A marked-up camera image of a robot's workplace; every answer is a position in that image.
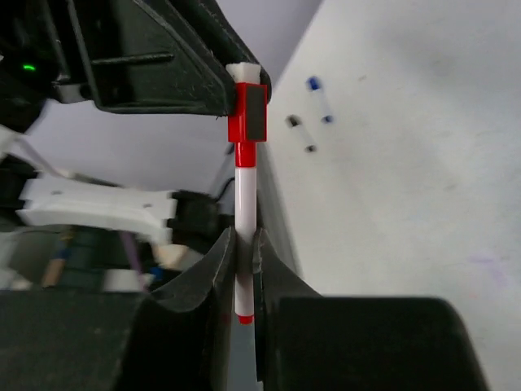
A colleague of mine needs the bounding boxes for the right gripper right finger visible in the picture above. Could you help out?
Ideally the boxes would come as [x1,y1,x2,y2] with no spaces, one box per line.
[252,229,488,390]

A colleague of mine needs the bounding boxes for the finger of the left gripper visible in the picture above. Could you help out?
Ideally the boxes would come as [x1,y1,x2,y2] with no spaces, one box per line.
[68,0,257,116]

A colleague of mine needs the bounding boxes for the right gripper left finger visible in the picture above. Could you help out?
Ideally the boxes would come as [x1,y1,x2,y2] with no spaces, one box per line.
[1,228,236,390]

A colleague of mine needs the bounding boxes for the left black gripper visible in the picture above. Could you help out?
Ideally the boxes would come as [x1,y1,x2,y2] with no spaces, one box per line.
[1,1,98,134]

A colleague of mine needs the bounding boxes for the red cap thin pen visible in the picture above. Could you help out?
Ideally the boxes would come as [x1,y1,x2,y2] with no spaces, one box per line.
[226,63,268,325]

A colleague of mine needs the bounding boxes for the blue thin pen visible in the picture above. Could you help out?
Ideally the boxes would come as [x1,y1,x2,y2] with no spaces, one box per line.
[306,76,334,124]

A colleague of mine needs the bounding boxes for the black thin pen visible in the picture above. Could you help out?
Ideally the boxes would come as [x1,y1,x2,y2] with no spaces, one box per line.
[286,115,317,152]

